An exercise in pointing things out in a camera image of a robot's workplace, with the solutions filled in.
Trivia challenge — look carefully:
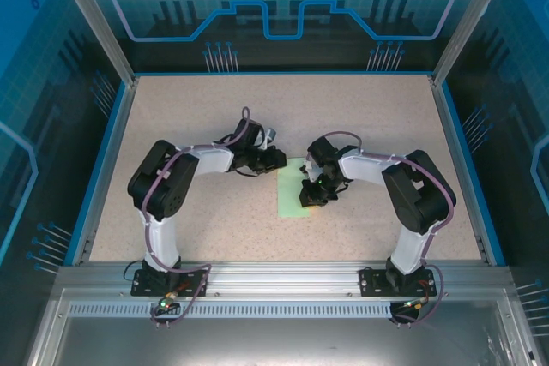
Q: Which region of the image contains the light green paper sheet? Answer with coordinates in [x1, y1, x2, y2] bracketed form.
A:
[277, 157, 322, 219]

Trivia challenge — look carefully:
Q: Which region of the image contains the sheet metal tray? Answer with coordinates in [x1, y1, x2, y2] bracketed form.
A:
[25, 288, 535, 366]

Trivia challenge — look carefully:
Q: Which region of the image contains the aluminium mounting rail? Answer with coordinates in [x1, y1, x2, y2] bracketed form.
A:
[55, 261, 514, 298]

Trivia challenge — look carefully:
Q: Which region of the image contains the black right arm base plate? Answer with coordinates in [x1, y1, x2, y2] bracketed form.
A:
[359, 267, 438, 298]

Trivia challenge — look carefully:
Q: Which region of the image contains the slotted grey cable duct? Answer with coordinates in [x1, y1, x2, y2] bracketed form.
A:
[68, 302, 398, 320]

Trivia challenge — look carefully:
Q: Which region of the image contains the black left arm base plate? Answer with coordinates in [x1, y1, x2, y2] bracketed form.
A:
[130, 268, 212, 298]

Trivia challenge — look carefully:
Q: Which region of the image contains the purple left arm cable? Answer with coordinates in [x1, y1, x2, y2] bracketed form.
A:
[141, 106, 254, 329]

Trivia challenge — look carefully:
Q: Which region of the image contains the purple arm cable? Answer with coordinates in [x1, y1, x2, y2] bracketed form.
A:
[319, 130, 456, 327]
[141, 106, 254, 329]

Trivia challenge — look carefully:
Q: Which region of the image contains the brass cable connector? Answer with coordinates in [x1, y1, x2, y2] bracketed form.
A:
[401, 295, 431, 312]
[157, 291, 180, 312]

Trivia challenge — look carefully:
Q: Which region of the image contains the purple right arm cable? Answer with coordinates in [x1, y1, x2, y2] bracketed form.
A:
[319, 130, 456, 327]

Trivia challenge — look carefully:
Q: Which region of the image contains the aluminium frame post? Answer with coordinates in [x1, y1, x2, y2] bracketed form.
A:
[431, 0, 518, 87]
[46, 0, 139, 87]

